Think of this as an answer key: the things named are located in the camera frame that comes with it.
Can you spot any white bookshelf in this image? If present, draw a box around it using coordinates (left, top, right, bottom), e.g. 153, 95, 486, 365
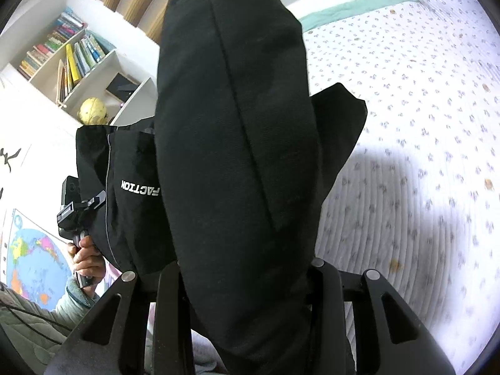
0, 0, 161, 126

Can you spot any person's left forearm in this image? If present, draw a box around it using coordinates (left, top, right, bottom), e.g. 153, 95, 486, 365
52, 275, 112, 323

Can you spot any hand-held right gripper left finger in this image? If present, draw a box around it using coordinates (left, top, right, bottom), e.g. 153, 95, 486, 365
45, 260, 196, 375

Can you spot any row of colourful books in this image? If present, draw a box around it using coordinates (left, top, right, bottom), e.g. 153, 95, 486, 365
57, 33, 111, 102
17, 7, 87, 81

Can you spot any thin black cable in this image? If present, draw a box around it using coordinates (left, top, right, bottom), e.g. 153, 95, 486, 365
0, 284, 73, 334

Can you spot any black wall sticker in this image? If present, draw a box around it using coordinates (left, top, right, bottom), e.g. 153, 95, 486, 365
0, 147, 22, 173

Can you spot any black hooded jacket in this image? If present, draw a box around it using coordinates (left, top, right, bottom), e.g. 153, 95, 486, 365
75, 0, 368, 375

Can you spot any green bed sheet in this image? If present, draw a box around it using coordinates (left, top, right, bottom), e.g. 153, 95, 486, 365
299, 0, 420, 28

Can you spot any person's grey quilted clothing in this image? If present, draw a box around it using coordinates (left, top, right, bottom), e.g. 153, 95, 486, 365
0, 281, 77, 364

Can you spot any world map poster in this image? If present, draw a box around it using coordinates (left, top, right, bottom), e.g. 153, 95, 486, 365
0, 208, 73, 309

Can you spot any small wood-framed blackboard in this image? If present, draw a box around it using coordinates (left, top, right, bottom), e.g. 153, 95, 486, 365
103, 73, 140, 102

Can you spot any person's left hand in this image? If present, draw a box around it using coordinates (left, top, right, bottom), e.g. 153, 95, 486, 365
67, 236, 106, 282

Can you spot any floral quilted bedspread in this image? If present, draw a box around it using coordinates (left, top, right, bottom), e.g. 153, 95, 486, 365
273, 0, 500, 373

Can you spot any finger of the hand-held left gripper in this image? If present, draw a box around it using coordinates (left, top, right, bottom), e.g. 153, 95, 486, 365
80, 190, 107, 213

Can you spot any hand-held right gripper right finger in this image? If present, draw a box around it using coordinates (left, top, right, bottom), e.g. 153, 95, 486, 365
305, 257, 458, 375

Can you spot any yellow globe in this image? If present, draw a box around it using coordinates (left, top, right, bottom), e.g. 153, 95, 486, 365
77, 98, 108, 126

